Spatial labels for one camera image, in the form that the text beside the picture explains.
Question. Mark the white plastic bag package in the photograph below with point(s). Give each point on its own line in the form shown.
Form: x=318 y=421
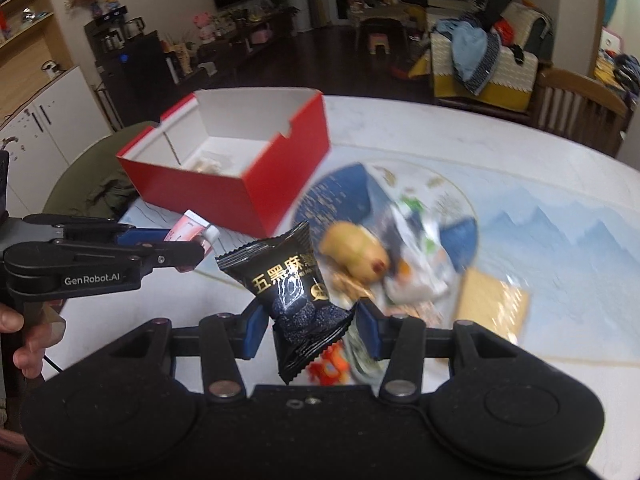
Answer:
x=420 y=268

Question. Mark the sofa with clothes pile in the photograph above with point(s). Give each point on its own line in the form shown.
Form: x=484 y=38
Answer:
x=491 y=55

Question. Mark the pink small tube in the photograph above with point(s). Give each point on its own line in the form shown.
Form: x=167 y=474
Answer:
x=191 y=227

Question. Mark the white cabinet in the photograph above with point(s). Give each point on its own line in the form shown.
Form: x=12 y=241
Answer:
x=47 y=134

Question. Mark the yellow capybara plush toy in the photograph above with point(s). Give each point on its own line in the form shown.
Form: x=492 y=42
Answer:
x=356 y=250

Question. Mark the teal tin with flowers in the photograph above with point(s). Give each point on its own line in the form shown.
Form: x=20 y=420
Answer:
x=364 y=369

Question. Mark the wooden chair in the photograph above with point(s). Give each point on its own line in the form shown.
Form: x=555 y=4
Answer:
x=578 y=109

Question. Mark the pink pig plush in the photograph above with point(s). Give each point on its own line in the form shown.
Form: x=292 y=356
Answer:
x=206 y=28

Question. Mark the small biscuit packet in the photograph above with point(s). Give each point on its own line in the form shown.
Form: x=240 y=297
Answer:
x=345 y=291

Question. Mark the black water dispenser cabinet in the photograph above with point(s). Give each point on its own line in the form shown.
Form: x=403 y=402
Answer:
x=132 y=66

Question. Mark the green jacket on chair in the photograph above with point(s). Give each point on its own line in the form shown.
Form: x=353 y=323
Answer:
x=95 y=185

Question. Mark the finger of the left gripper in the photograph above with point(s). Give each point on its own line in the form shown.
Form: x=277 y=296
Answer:
x=92 y=230
x=178 y=255

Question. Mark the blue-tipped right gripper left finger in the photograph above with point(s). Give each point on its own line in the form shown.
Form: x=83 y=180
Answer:
x=223 y=339

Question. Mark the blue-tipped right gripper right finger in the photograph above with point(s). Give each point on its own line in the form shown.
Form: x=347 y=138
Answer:
x=400 y=342

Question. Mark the bagged bread slice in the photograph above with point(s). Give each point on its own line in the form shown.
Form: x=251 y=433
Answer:
x=497 y=305

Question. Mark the pink plastic stool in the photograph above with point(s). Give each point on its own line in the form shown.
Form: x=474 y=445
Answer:
x=378 y=42

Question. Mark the red orange toy keychain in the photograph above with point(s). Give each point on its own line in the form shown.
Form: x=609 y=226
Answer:
x=331 y=368

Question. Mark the person's left hand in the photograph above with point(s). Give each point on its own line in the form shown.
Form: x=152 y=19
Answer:
x=46 y=333

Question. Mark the red cardboard box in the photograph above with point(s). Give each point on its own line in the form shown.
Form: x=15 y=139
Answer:
x=238 y=157

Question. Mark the black snack packet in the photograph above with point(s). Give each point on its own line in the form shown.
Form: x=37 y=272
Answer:
x=284 y=275

